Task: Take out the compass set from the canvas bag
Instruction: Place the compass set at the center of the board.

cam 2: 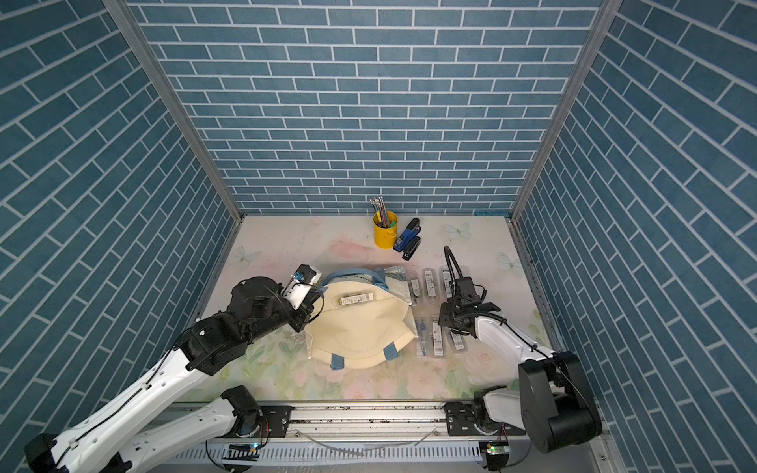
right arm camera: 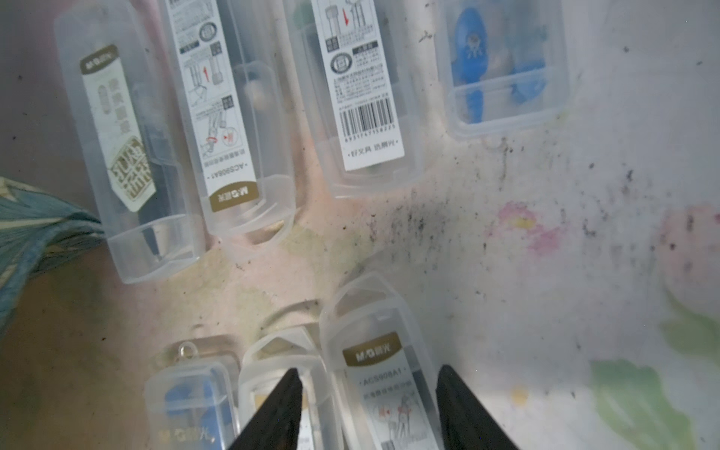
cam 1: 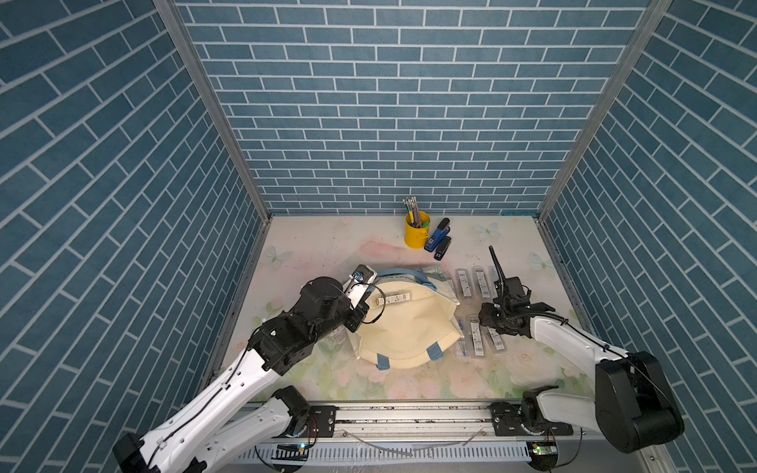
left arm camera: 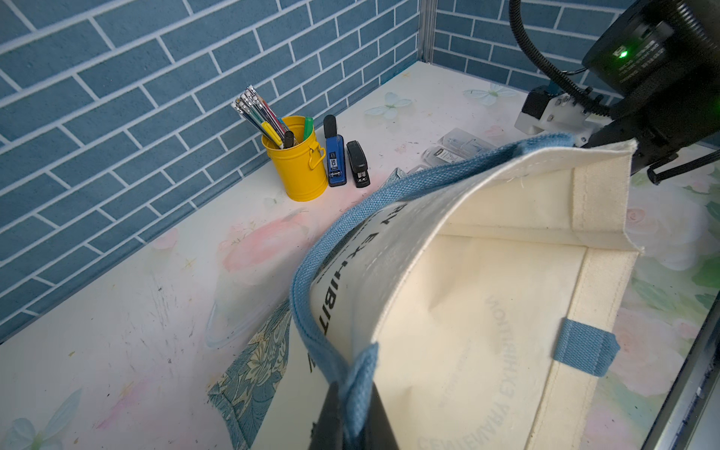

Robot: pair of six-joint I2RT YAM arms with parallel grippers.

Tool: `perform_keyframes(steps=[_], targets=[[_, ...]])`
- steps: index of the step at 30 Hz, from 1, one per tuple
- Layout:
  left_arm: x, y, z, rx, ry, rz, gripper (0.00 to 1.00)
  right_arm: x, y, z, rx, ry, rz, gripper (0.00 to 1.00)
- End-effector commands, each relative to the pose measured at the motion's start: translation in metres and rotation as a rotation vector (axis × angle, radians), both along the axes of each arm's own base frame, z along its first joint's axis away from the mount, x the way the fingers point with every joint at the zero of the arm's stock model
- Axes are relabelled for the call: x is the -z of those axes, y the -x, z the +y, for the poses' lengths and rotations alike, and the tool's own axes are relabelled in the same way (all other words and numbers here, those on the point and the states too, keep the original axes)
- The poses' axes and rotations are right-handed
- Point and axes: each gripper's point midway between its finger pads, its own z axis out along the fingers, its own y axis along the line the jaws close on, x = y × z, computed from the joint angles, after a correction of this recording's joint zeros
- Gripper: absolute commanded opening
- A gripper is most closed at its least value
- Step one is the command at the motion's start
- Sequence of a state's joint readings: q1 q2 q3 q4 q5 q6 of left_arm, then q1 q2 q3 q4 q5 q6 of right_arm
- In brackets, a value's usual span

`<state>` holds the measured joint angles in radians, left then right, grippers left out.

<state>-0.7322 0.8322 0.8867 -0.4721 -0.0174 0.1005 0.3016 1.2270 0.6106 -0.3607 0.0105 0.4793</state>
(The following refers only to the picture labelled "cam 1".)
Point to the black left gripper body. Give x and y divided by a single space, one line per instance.
340 313

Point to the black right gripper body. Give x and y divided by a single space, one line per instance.
494 315

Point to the clear compass set case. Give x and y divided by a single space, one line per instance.
464 283

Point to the cream canvas tote bag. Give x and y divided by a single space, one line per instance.
408 335

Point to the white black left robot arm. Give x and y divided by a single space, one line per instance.
236 384

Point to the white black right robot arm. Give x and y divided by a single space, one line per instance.
632 404

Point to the black stapler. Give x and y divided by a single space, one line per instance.
442 248

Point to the blue stapler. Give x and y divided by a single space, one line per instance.
438 235

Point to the yellow pencil cup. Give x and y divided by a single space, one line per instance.
416 238

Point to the pencils in cup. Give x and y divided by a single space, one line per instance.
413 212

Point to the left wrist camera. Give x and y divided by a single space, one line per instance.
359 282

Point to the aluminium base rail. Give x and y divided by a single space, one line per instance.
287 434

